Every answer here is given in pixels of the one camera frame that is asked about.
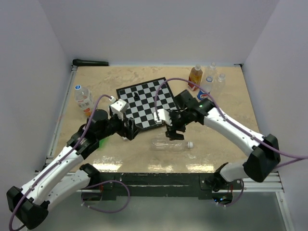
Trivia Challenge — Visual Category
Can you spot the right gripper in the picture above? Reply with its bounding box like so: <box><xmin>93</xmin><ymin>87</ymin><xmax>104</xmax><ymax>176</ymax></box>
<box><xmin>166</xmin><ymin>109</ymin><xmax>192</xmax><ymax>141</ymax></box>

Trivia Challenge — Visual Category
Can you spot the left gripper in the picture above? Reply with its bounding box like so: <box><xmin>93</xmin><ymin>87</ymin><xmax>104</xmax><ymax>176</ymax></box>
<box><xmin>98</xmin><ymin>110</ymin><xmax>142</xmax><ymax>141</ymax></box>

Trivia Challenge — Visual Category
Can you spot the clear crushed plastic bottle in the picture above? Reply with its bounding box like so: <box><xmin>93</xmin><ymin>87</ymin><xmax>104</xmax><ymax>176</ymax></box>
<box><xmin>150</xmin><ymin>138</ymin><xmax>189</xmax><ymax>152</ymax></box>

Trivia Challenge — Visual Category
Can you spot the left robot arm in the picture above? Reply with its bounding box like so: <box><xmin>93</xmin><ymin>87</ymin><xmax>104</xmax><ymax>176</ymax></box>
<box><xmin>6</xmin><ymin>109</ymin><xmax>140</xmax><ymax>230</ymax></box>

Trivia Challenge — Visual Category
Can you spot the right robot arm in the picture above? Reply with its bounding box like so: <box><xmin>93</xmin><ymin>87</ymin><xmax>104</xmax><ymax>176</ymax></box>
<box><xmin>158</xmin><ymin>90</ymin><xmax>281</xmax><ymax>192</ymax></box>

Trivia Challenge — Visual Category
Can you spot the green plastic bottle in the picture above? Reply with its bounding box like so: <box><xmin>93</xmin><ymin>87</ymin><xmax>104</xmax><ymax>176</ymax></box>
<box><xmin>99</xmin><ymin>138</ymin><xmax>108</xmax><ymax>148</ymax></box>

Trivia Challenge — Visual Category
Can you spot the Pepsi label clear bottle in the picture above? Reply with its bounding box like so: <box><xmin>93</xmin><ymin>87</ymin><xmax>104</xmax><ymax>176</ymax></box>
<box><xmin>197</xmin><ymin>76</ymin><xmax>213</xmax><ymax>101</ymax></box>

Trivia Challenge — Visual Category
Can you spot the orange label tea bottle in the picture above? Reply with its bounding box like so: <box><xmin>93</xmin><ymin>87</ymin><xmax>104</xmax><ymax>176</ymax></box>
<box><xmin>74</xmin><ymin>85</ymin><xmax>94</xmax><ymax>117</ymax></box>

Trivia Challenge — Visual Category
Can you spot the amber red label bottle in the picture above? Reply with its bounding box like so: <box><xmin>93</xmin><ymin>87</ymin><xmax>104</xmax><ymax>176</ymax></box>
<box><xmin>188</xmin><ymin>64</ymin><xmax>203</xmax><ymax>91</ymax></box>

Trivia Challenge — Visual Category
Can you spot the clear bottle right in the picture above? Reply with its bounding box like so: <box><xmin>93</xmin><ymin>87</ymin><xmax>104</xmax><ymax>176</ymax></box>
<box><xmin>211</xmin><ymin>74</ymin><xmax>226</xmax><ymax>101</ymax></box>

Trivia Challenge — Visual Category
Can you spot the clear bottle back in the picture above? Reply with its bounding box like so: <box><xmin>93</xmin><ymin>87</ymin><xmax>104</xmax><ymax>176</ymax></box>
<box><xmin>206</xmin><ymin>62</ymin><xmax>217</xmax><ymax>79</ymax></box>

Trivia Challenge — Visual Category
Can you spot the black white chessboard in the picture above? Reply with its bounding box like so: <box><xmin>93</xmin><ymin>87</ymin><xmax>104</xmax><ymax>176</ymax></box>
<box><xmin>116</xmin><ymin>77</ymin><xmax>178</xmax><ymax>131</ymax></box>

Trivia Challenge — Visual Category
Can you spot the black chess piece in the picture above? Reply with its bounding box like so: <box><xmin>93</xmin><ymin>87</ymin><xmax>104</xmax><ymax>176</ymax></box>
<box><xmin>134</xmin><ymin>92</ymin><xmax>140</xmax><ymax>101</ymax></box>

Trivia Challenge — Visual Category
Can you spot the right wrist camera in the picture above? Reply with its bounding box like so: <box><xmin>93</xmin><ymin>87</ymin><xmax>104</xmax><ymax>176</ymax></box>
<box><xmin>153</xmin><ymin>108</ymin><xmax>172</xmax><ymax>126</ymax></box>

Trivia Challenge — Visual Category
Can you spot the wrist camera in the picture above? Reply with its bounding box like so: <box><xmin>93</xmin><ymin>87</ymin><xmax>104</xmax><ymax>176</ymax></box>
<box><xmin>109</xmin><ymin>96</ymin><xmax>129</xmax><ymax>120</ymax></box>
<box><xmin>153</xmin><ymin>108</ymin><xmax>172</xmax><ymax>126</ymax></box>

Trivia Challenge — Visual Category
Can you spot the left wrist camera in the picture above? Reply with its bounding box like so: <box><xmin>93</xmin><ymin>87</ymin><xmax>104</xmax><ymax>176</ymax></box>
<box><xmin>109</xmin><ymin>96</ymin><xmax>129</xmax><ymax>120</ymax></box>

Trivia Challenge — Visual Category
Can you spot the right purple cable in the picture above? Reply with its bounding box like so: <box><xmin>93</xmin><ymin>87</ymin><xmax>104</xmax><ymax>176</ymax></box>
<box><xmin>154</xmin><ymin>78</ymin><xmax>308</xmax><ymax>169</ymax></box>

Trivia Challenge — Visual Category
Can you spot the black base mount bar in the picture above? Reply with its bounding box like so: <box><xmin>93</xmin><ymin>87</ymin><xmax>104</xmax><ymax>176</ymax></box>
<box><xmin>86</xmin><ymin>172</ymin><xmax>242</xmax><ymax>200</ymax></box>

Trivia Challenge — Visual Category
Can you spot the loose purple cable loop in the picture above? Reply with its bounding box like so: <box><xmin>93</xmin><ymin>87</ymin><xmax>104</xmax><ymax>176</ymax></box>
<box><xmin>81</xmin><ymin>180</ymin><xmax>131</xmax><ymax>213</ymax></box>

